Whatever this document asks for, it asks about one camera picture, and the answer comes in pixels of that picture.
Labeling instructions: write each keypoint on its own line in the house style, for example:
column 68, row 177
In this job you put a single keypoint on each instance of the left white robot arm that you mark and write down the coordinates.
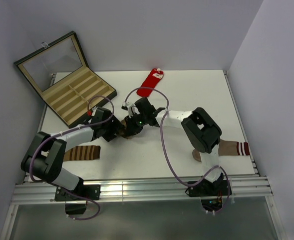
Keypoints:
column 44, row 157

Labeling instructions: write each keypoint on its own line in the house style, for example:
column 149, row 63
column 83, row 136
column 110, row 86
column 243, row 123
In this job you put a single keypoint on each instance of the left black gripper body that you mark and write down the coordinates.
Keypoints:
column 110, row 128

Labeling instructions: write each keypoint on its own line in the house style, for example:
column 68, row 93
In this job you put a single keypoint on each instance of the tan argyle sock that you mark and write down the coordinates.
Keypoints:
column 124, row 131

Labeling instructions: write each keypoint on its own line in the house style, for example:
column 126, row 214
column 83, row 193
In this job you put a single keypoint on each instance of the aluminium frame rail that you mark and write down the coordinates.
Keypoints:
column 161, row 189

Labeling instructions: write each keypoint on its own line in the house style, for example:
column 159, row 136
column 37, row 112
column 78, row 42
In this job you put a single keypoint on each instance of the red christmas sock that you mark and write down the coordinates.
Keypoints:
column 150, row 82

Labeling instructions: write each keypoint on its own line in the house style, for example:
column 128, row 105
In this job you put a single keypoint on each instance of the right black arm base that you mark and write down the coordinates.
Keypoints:
column 216, row 191

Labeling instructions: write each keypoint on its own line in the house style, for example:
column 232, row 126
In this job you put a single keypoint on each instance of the tan sock maroon stripes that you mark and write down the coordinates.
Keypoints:
column 232, row 148

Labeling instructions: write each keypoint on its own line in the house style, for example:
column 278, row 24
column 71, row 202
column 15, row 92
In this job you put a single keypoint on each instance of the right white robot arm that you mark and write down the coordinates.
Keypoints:
column 200, row 129

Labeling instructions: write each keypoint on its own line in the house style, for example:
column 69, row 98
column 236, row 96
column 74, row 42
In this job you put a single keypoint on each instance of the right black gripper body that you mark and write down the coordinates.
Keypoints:
column 137, row 122

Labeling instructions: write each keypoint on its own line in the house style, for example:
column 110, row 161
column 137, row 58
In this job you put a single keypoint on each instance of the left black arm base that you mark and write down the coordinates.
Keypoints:
column 77, row 200

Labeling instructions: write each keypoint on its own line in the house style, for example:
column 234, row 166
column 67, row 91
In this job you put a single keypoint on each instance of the black compartment display box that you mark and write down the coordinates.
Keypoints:
column 61, row 76

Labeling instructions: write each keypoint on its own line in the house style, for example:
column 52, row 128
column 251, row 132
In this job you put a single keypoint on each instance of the brown striped sock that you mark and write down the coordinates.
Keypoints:
column 82, row 153

